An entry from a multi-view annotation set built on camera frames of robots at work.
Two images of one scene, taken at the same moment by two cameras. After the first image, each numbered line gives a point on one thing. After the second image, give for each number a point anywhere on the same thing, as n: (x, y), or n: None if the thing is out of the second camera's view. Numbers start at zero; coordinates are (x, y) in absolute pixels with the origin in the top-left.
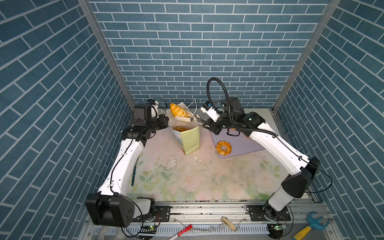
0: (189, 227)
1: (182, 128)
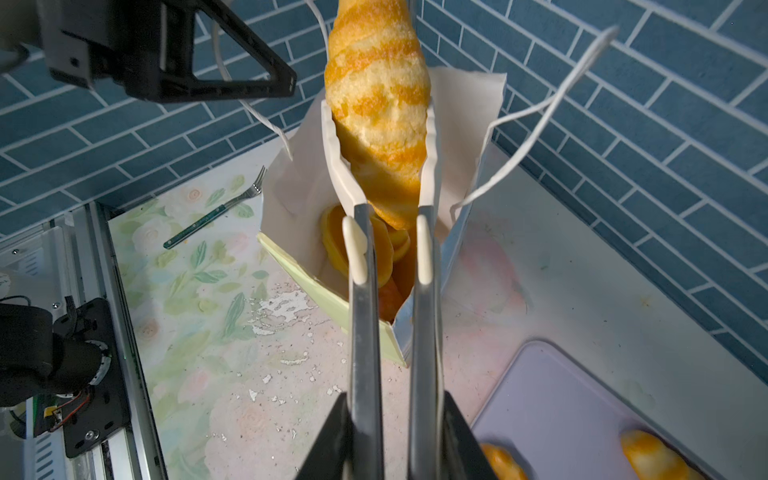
0: None
1: (393, 293)
